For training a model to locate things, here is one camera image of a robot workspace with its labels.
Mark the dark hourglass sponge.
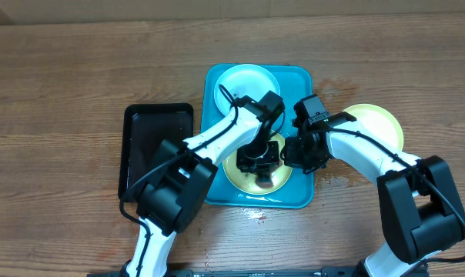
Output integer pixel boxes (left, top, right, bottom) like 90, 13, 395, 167
255, 172, 273, 189

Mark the yellow plate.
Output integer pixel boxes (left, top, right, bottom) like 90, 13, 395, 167
344, 104, 404, 151
223, 134, 292, 195

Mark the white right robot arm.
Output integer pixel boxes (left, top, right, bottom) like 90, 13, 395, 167
281, 112, 465, 276

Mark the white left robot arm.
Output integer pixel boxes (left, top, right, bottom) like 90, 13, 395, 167
119, 92, 285, 276

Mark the teal plastic tray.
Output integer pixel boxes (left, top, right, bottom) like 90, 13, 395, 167
200, 64, 315, 209

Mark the black rectangular water tray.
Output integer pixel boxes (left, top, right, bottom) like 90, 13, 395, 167
118, 103, 193, 197

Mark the light blue plate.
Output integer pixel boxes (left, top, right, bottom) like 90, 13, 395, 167
214, 64, 280, 115

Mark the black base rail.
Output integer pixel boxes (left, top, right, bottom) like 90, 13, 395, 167
86, 265, 430, 277

